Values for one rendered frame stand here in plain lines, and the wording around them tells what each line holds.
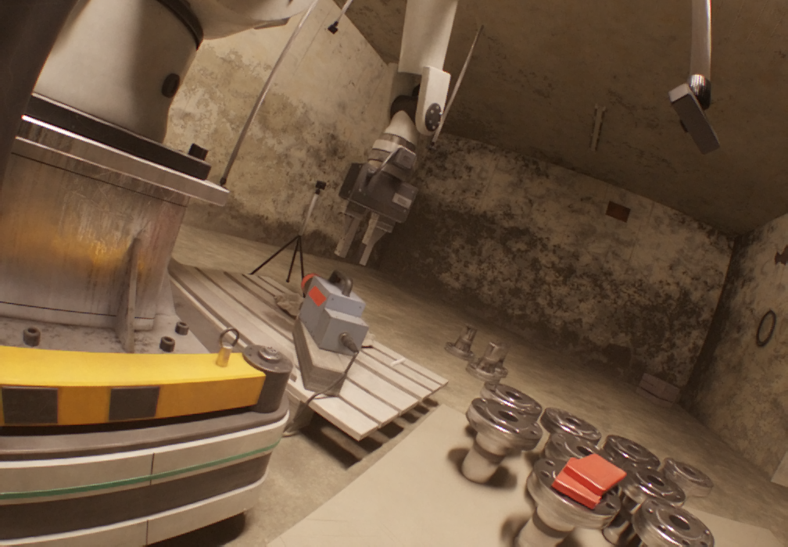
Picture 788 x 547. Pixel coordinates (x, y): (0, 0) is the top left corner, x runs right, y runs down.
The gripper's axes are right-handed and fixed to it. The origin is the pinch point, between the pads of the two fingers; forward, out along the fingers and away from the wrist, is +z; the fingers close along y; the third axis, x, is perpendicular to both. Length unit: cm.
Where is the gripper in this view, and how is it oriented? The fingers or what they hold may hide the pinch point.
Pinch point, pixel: (353, 249)
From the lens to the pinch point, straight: 127.7
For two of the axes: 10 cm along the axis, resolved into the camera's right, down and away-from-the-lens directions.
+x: -4.5, -2.1, 8.7
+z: -3.9, 9.2, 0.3
